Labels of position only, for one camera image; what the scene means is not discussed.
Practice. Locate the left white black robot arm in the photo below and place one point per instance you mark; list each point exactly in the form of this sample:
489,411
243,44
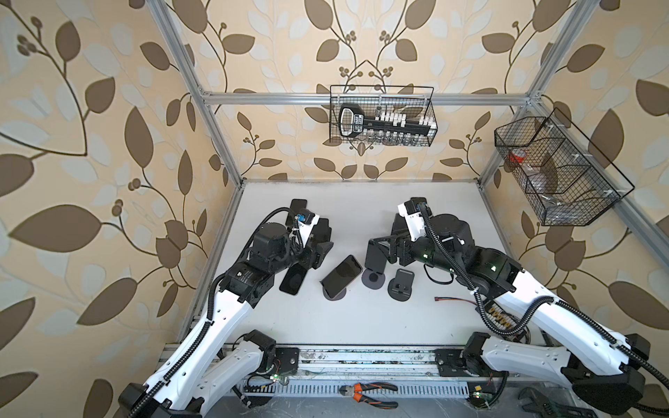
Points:
231,297

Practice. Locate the round black stand front right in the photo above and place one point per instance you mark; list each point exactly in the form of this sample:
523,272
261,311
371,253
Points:
400,287

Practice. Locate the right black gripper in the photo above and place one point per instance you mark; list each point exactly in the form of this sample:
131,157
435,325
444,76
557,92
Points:
397,240

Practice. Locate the green phone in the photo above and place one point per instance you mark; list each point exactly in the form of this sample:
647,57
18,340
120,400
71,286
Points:
376,258

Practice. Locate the black wire basket back wall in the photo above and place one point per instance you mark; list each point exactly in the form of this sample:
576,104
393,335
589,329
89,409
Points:
414,101

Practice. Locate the black wire basket wall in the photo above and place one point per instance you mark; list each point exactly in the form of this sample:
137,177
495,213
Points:
414,101
567,178

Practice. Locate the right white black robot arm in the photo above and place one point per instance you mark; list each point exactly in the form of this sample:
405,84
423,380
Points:
530,330

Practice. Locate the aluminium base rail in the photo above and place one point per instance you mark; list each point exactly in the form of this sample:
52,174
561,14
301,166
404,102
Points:
320,371

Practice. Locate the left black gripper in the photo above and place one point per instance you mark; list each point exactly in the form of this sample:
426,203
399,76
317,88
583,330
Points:
311,258

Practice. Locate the black socket tool set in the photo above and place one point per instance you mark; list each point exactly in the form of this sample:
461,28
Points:
352,121

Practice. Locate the round dark stand front left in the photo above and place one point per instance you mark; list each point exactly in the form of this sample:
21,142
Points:
337,297

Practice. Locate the red capped item in basket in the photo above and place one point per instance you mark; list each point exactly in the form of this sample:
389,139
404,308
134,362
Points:
517,156

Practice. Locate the black adjustable wrench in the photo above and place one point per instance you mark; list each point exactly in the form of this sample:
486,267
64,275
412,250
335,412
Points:
540,404

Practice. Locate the purple edged phone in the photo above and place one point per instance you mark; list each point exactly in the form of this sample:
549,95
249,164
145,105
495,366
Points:
295,207

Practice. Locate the black charger board with connectors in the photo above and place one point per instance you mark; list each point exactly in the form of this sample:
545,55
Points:
506,321

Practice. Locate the black rectangular stand left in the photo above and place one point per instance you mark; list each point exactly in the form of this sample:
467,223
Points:
321,232

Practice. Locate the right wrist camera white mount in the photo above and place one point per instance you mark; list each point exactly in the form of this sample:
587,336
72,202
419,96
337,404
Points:
411,212

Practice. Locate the black wire basket right wall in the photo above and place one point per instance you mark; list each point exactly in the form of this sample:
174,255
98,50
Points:
567,178

